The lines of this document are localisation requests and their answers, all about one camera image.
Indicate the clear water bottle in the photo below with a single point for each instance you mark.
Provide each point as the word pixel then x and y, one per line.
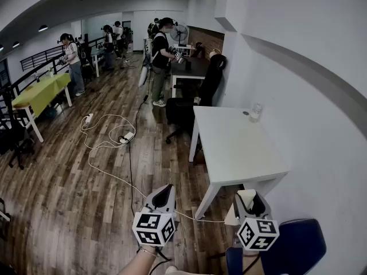
pixel 255 113

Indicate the black cup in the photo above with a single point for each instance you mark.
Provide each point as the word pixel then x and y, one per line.
pixel 188 65

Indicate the pink cup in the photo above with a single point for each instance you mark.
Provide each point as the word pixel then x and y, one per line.
pixel 197 100

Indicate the table with green cloth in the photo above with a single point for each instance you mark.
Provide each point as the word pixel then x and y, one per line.
pixel 43 92

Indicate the black metal railing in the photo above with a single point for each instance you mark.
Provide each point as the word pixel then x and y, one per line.
pixel 37 57

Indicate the white desk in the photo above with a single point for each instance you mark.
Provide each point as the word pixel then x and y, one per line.
pixel 97 56

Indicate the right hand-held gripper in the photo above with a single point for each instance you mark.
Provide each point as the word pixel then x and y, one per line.
pixel 258 233

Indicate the person's light shoe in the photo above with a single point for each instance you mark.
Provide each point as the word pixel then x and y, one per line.
pixel 171 270

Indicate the beige globe lamp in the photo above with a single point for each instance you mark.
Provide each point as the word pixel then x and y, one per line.
pixel 215 54

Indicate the person's left forearm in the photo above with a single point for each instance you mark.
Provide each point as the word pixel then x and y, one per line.
pixel 137 262

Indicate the black standing fan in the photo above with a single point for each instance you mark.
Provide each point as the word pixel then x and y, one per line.
pixel 179 33

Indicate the black pendant lamp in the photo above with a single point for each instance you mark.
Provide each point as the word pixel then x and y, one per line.
pixel 16 44
pixel 43 28

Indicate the dark-topped desk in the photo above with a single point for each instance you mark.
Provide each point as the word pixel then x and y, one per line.
pixel 192 70

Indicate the person's right forearm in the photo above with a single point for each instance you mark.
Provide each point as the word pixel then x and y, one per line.
pixel 253 263

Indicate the white side table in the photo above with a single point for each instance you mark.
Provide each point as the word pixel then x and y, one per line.
pixel 185 49

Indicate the blue chair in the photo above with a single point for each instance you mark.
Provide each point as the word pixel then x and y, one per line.
pixel 298 245

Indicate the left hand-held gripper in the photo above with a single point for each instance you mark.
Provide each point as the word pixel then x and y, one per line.
pixel 152 228

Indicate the black office chair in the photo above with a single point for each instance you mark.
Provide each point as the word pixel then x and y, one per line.
pixel 210 79

